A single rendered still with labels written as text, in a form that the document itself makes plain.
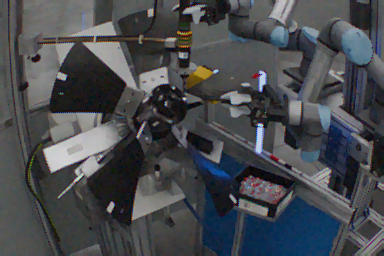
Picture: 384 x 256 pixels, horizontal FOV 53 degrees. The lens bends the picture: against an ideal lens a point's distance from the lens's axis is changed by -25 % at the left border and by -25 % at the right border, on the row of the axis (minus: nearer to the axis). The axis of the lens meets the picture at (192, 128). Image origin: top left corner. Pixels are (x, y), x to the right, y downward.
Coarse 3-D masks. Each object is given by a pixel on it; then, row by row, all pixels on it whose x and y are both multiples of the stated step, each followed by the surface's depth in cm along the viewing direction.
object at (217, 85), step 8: (216, 72) 165; (224, 72) 165; (232, 72) 166; (208, 80) 160; (216, 80) 160; (224, 80) 160; (232, 80) 161; (240, 80) 162; (192, 88) 153; (200, 88) 154; (208, 88) 153; (216, 88) 153; (224, 88) 154; (232, 88) 156; (240, 88) 157; (200, 96) 147; (208, 96) 148; (216, 96) 149; (248, 104) 151
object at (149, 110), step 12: (168, 84) 138; (144, 96) 139; (156, 96) 137; (168, 96) 138; (180, 96) 140; (144, 108) 136; (156, 108) 136; (168, 108) 137; (180, 108) 139; (132, 120) 142; (156, 120) 135; (168, 120) 136; (180, 120) 137; (156, 132) 145; (168, 132) 147
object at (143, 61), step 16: (128, 16) 149; (144, 16) 149; (160, 16) 148; (176, 16) 148; (128, 32) 149; (160, 32) 146; (176, 32) 146; (128, 48) 148; (144, 48) 146; (160, 48) 145; (144, 64) 146; (160, 64) 143
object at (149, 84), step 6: (150, 72) 145; (156, 72) 144; (162, 72) 144; (144, 78) 146; (150, 78) 145; (156, 78) 144; (162, 78) 143; (144, 84) 145; (150, 84) 145; (156, 84) 144; (144, 90) 145
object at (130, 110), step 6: (126, 90) 136; (132, 90) 137; (138, 90) 137; (126, 96) 137; (132, 96) 138; (138, 96) 138; (120, 102) 138; (132, 102) 139; (138, 102) 139; (120, 108) 139; (126, 108) 139; (132, 108) 140; (126, 114) 140; (132, 114) 141
